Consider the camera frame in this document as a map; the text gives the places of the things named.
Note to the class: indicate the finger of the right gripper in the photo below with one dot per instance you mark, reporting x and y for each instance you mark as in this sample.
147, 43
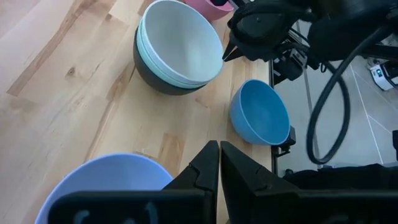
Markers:
237, 53
230, 46

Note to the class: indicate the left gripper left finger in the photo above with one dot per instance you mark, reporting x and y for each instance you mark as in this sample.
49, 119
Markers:
199, 180

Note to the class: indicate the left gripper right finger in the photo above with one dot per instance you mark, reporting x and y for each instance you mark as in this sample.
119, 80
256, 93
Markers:
245, 186

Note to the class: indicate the white bowl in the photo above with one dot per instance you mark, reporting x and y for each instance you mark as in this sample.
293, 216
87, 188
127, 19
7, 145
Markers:
186, 43

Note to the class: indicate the mint green bowl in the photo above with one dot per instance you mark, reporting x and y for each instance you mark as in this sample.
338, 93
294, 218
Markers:
140, 42

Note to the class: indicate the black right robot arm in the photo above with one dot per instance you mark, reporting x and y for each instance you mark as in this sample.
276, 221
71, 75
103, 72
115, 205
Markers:
342, 31

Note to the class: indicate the pink bowl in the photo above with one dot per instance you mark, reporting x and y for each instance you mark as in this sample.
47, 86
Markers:
205, 11

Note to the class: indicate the blue bowl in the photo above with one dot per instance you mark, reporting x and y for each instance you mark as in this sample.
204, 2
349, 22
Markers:
261, 115

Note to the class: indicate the black bowl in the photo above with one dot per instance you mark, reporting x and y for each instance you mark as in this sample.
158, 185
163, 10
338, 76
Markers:
149, 77

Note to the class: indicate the purple bowl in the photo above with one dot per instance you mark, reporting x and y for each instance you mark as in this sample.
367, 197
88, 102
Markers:
109, 171

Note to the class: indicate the white device with green light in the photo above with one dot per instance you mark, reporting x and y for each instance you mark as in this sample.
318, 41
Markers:
384, 76

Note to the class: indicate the black aluminium table frame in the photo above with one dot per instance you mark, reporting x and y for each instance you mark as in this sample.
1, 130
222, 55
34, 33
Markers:
271, 71

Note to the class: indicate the black clamp bracket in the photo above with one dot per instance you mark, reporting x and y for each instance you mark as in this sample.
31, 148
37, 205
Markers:
287, 141

